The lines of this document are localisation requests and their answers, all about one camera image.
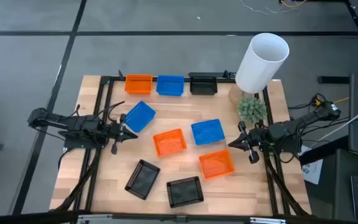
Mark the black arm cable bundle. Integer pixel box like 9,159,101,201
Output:
264,152,309,216
53,147,102,212

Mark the blue plastic basket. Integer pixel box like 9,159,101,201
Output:
155,75,185,97
124,100,157,134
190,118,226,146

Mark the orange plastic basket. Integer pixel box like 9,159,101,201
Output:
152,128,188,158
198,149,236,180
124,73,154,96

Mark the black crossbar with silver brackets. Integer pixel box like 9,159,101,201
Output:
0,210,358,224

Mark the white paper sheet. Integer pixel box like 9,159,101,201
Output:
301,158,324,185

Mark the black plastic basket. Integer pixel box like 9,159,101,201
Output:
124,159,161,200
166,175,205,208
190,76,218,96

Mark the white cylindrical lamp shade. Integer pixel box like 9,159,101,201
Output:
234,32,290,94

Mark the green potted plant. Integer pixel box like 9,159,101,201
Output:
236,96,268,124

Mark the black floor bar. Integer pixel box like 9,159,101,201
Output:
317,76,351,84

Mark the thin white rod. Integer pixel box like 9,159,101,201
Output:
306,100,358,150

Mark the thin white floor wire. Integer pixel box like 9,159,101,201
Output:
239,0,281,16

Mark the black aluminium table frame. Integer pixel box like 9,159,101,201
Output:
73,70,310,217

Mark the round wooden lamp base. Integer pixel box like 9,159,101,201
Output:
228,83,254,106

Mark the thin yellow floor wire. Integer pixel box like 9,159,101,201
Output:
280,0,307,9

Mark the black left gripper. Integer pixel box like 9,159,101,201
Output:
103,113,139,156

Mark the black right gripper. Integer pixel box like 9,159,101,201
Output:
228,121,265,164

